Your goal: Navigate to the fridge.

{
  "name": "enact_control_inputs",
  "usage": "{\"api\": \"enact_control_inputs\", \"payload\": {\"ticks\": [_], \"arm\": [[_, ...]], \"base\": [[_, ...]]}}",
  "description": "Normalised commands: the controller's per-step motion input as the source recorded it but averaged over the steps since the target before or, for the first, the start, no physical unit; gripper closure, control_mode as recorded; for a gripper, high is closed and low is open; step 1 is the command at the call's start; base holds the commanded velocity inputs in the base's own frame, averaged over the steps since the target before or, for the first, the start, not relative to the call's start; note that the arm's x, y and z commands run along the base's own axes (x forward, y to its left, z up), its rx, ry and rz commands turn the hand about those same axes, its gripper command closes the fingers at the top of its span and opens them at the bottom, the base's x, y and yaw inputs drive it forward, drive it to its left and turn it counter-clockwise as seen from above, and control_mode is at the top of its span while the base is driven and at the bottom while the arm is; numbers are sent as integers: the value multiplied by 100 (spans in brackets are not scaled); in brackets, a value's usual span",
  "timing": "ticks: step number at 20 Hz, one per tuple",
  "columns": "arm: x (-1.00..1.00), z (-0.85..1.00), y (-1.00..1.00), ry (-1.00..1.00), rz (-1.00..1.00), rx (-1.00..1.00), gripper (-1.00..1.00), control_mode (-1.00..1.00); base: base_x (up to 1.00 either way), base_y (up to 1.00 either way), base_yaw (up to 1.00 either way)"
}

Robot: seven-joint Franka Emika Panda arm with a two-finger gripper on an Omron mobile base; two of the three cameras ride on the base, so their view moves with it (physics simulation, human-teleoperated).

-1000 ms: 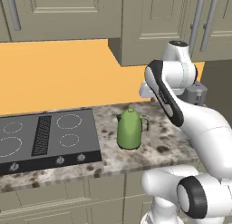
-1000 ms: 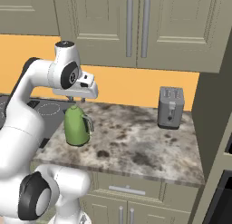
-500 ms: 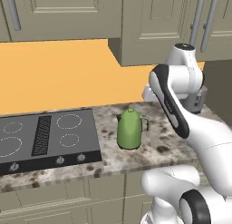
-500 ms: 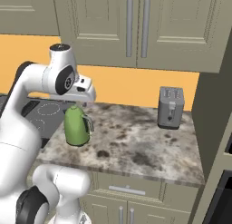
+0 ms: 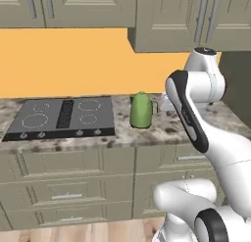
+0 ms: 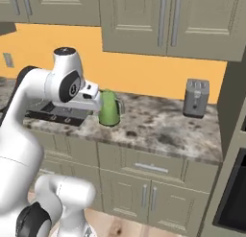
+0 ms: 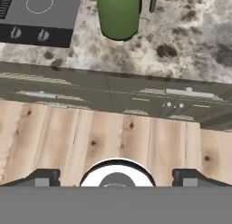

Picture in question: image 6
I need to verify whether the grey drawer handle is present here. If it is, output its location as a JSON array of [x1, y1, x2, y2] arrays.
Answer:
[[134, 162, 169, 175]]

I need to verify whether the black built-in oven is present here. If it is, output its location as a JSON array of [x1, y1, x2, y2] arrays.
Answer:
[[212, 147, 246, 234]]

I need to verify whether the grey cupboard door handle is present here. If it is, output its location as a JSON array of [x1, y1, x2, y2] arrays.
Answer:
[[10, 0, 21, 16], [150, 185, 159, 212], [140, 183, 149, 209], [170, 0, 183, 48], [157, 0, 168, 48], [22, 0, 34, 16]]

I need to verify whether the olive tall cupboard housing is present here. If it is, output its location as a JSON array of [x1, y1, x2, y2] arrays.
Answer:
[[197, 54, 246, 237]]

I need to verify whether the olive base cupboard door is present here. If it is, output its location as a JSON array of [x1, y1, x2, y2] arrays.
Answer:
[[100, 169, 152, 225], [148, 179, 210, 237]]

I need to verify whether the grey toaster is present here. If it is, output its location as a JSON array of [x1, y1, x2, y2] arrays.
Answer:
[[182, 78, 211, 120]]

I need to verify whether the grey extractor hood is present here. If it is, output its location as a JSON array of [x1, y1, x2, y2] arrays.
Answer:
[[0, 21, 17, 36]]

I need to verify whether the grey wall socket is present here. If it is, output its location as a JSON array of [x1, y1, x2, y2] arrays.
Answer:
[[2, 52, 15, 69]]

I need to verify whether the olive wall cupboard door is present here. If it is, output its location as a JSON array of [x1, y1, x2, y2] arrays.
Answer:
[[28, 0, 102, 27], [0, 0, 31, 24], [166, 0, 246, 62], [98, 0, 170, 57]]

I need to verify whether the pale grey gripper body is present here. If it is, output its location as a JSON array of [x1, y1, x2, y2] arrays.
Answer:
[[52, 89, 105, 116]]

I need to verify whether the olive drawer front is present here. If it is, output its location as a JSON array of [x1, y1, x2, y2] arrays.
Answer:
[[122, 147, 187, 181]]

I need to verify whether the black hob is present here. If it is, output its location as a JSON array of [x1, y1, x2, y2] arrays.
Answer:
[[24, 100, 94, 128]]

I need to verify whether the green kettle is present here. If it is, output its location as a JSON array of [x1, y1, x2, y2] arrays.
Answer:
[[97, 88, 126, 128]]

